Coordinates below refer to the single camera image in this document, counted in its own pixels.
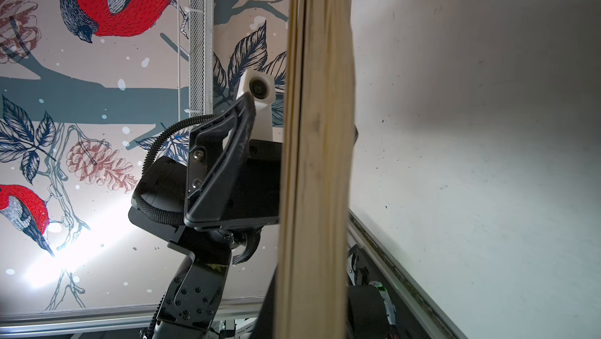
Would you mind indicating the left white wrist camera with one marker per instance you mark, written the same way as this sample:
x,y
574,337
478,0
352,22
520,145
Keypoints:
x,y
261,87

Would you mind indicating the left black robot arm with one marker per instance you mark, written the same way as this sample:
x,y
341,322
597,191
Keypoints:
x,y
193,297

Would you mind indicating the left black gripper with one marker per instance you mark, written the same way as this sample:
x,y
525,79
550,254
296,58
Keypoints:
x,y
227,186

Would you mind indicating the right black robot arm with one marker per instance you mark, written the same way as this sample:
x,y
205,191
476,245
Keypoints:
x,y
370,311

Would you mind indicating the aluminium mounting rail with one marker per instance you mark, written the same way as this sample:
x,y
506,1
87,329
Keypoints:
x,y
76,321

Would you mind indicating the white wire mesh basket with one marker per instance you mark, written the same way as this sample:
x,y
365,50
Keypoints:
x,y
201,49

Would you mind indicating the navy blue book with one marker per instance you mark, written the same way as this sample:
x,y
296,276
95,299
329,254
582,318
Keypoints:
x,y
319,134

